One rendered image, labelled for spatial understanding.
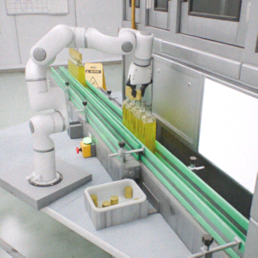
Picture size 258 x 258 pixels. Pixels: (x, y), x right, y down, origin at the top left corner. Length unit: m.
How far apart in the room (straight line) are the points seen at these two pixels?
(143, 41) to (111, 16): 6.22
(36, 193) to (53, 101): 0.40
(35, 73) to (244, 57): 0.82
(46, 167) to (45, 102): 0.29
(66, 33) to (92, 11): 6.13
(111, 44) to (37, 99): 0.39
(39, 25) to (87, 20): 1.00
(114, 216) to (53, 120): 0.49
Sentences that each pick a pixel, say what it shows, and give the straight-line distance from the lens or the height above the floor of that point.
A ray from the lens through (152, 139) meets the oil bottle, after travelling 1.54.
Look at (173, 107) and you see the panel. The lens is 1.57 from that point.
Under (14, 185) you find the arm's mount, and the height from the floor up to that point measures 0.80.
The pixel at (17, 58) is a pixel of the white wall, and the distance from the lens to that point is 7.34.
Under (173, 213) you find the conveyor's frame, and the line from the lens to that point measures 1.34.
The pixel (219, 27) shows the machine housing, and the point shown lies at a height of 1.48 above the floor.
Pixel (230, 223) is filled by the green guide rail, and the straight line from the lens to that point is 1.20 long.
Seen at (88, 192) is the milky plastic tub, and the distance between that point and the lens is 1.45.
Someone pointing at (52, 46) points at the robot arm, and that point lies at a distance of 1.40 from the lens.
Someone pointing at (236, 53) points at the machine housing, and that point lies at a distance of 1.22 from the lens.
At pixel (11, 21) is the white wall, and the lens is 7.25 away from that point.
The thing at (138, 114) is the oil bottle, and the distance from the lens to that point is 1.55.
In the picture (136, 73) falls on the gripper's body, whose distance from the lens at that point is 1.51.
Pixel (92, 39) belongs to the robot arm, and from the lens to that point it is 1.44.
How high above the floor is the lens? 1.62
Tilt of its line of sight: 23 degrees down
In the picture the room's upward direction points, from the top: straight up
